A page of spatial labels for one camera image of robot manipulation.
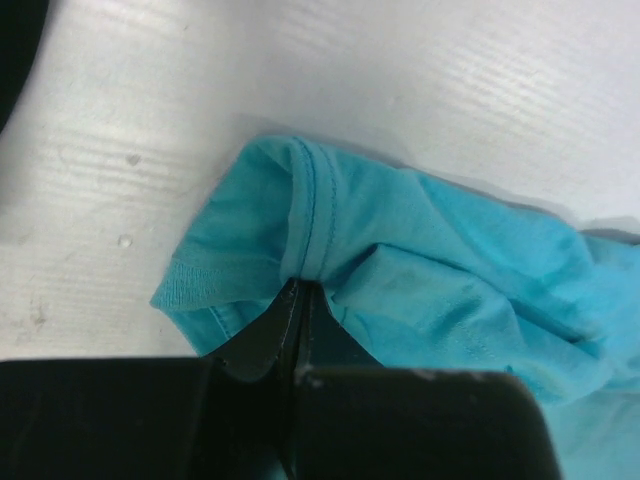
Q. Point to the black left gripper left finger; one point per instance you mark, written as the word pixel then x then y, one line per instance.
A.
pixel 213 417

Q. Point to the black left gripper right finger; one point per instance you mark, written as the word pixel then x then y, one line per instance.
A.
pixel 357 419

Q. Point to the turquoise t-shirt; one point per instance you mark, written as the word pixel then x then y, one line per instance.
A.
pixel 424 274

